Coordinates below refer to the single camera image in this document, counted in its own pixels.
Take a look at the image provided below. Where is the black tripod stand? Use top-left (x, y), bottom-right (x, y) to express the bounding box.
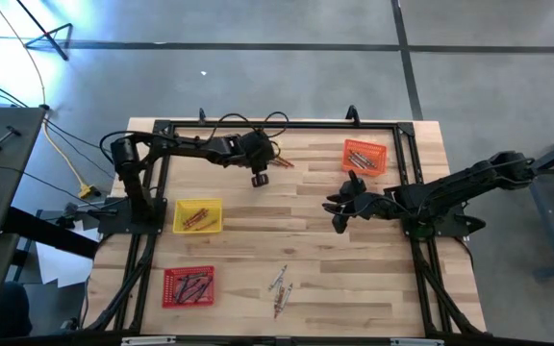
top-left (14, 0), bottom-right (75, 62)

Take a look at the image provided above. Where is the black aluminium table frame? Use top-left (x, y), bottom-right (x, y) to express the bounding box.
top-left (82, 118), bottom-right (490, 346)

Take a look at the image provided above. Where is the person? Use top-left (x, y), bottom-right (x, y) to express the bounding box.
top-left (0, 281), bottom-right (34, 340)

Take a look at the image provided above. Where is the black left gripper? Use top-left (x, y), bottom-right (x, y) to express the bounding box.
top-left (228, 129), bottom-right (278, 189)

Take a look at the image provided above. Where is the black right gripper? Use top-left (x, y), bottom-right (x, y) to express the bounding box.
top-left (321, 171), bottom-right (396, 235)

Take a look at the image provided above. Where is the orange plastic basket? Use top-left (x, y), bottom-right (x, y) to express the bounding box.
top-left (340, 138), bottom-right (389, 178)

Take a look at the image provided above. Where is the red plastic basket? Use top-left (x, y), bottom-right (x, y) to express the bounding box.
top-left (162, 264), bottom-right (216, 309)

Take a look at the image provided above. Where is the grey desk frame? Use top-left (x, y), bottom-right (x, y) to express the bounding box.
top-left (503, 123), bottom-right (554, 281)

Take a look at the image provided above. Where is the black T-handle tool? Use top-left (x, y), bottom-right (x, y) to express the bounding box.
top-left (0, 125), bottom-right (23, 146)

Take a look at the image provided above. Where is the yellow plastic basket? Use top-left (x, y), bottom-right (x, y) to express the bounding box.
top-left (171, 197), bottom-right (224, 235)

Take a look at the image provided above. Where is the white paper sheet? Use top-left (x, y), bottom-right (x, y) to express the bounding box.
top-left (35, 214), bottom-right (101, 289)

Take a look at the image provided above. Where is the dark grey side table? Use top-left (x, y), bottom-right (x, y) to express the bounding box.
top-left (0, 106), bottom-right (101, 340)

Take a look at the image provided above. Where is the yellow extension cable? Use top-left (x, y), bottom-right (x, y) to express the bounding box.
top-left (0, 0), bottom-right (101, 200)

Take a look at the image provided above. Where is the silver aluminium extrusion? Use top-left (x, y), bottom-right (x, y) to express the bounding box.
top-left (390, 337), bottom-right (446, 346)
top-left (120, 335), bottom-right (178, 346)

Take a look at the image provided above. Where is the brown crayon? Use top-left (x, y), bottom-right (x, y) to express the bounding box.
top-left (272, 284), bottom-right (287, 321)

